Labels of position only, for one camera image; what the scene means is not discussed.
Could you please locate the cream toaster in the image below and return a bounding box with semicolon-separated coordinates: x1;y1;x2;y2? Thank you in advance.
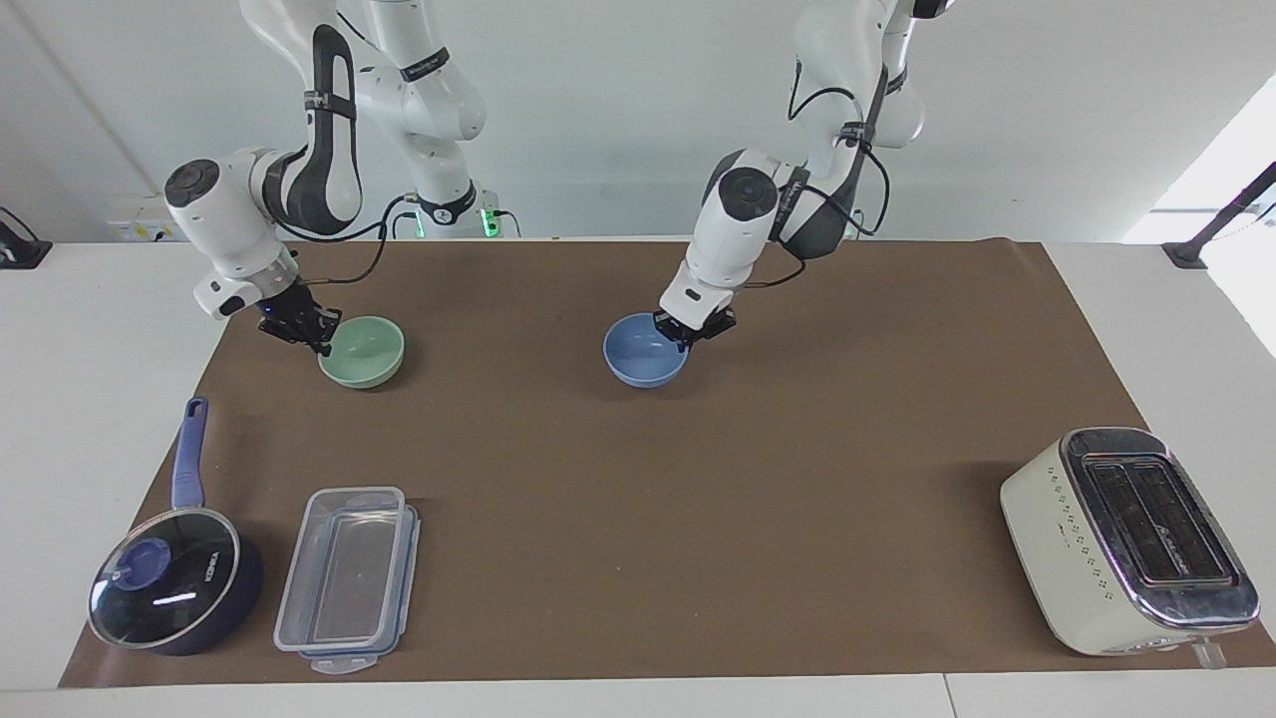
1000;427;1261;668

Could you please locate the blue bowl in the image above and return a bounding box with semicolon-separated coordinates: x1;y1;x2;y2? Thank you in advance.
602;312;691;389

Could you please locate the black stand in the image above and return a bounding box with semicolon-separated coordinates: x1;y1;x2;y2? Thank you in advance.
1162;160;1276;270
0;206;53;269

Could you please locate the clear plastic container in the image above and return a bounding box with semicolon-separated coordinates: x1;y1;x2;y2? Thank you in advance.
273;486;408;655

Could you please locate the clear lid with blue seal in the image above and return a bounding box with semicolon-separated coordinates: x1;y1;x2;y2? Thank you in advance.
297;502;422;675

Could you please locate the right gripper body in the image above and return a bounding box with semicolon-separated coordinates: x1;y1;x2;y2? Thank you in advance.
257;279;320;343

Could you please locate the glass lid with blue knob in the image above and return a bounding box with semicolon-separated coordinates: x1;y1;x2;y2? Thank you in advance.
87;508;243;650

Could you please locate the green bowl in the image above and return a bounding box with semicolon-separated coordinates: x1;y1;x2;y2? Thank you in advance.
318;315;407;390

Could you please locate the black cable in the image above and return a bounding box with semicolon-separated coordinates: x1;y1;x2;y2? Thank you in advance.
295;193;416;288
734;84;892;292

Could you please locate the dark blue saucepan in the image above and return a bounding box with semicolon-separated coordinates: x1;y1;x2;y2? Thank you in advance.
95;396;266;657

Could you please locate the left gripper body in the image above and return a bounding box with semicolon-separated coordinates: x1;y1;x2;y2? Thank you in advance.
674;306;738;339

